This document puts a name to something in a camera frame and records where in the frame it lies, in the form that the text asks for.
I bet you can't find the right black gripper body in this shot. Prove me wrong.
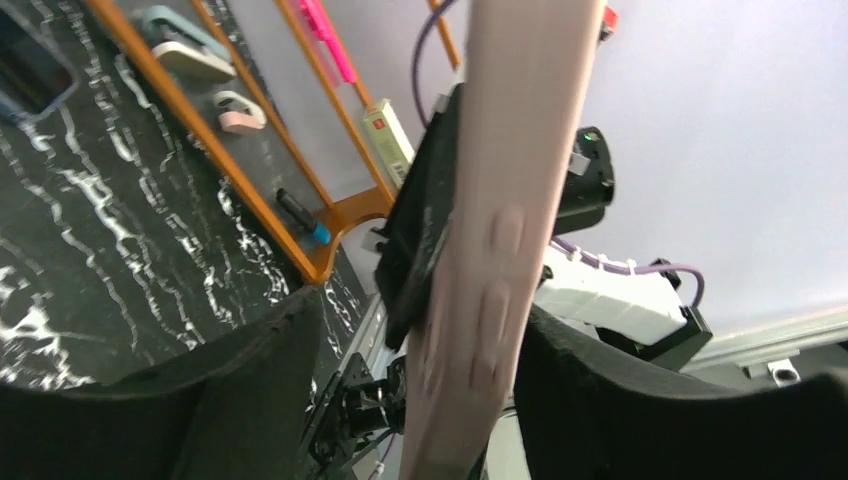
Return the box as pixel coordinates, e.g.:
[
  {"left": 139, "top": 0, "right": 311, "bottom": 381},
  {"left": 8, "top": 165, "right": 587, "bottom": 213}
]
[{"left": 374, "top": 192, "right": 458, "bottom": 352}]

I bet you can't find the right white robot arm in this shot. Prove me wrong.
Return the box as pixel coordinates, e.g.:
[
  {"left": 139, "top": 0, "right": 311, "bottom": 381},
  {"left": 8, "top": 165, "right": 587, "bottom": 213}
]
[{"left": 301, "top": 86, "right": 712, "bottom": 479}]

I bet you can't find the black blue marker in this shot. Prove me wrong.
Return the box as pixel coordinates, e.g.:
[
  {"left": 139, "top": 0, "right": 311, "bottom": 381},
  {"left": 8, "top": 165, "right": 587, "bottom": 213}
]
[{"left": 276, "top": 188, "right": 332, "bottom": 245}]

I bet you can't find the pink flat tool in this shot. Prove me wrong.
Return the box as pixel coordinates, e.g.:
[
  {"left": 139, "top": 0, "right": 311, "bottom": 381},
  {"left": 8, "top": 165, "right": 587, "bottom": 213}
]
[{"left": 298, "top": 0, "right": 358, "bottom": 86}]

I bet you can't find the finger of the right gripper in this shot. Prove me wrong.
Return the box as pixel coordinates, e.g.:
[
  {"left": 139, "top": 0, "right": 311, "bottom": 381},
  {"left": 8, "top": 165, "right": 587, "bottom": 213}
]
[{"left": 390, "top": 83, "right": 464, "bottom": 265}]

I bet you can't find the phone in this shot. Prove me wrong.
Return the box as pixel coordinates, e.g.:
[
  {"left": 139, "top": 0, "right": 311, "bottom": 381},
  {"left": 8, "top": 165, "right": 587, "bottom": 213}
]
[{"left": 1, "top": 1, "right": 78, "bottom": 124}]

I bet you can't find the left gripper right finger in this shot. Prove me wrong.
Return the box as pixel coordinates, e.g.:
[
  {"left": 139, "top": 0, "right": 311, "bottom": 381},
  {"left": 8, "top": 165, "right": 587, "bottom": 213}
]
[{"left": 514, "top": 307, "right": 847, "bottom": 479}]

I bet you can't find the orange wooden shelf rack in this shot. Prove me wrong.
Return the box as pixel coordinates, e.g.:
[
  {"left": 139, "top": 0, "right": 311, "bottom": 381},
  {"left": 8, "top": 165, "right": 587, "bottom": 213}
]
[{"left": 82, "top": 0, "right": 465, "bottom": 286}]

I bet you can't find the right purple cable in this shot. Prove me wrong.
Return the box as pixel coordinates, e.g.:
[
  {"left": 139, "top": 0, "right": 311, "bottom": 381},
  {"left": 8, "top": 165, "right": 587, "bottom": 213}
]
[{"left": 410, "top": 0, "right": 707, "bottom": 309}]

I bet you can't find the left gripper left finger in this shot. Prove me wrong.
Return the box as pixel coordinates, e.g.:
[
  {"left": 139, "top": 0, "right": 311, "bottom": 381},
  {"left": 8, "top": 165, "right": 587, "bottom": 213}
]
[{"left": 1, "top": 288, "right": 323, "bottom": 479}]

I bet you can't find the white cardboard box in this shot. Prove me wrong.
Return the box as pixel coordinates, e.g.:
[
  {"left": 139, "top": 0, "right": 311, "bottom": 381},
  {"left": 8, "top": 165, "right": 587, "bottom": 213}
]
[{"left": 363, "top": 98, "right": 415, "bottom": 189}]

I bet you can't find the pink phone case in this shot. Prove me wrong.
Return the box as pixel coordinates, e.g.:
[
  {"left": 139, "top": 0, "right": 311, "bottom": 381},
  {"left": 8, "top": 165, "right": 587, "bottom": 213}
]
[{"left": 399, "top": 1, "right": 605, "bottom": 479}]

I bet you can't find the teal grey stapler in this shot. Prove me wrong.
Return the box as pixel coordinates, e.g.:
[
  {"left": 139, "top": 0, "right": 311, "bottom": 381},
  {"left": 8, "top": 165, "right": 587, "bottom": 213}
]
[{"left": 136, "top": 5, "right": 236, "bottom": 84}]

